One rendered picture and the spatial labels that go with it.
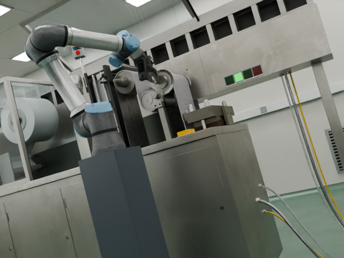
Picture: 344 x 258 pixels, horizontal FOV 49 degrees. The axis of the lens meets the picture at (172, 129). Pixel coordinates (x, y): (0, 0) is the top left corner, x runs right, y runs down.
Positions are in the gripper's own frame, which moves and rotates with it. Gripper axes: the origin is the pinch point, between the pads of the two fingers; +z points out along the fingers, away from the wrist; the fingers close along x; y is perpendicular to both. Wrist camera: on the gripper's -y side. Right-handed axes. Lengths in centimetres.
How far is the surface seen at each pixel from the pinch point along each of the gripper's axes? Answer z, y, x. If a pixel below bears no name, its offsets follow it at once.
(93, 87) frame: -10.2, 3.5, 39.0
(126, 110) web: 12.6, 0.5, 30.0
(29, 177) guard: 7, -36, 94
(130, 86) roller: 1.2, 6.5, 19.6
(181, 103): 16.1, -6.4, -8.4
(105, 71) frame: -16.3, 5.5, 25.7
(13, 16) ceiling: -12, 191, 203
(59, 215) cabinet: 21, -60, 73
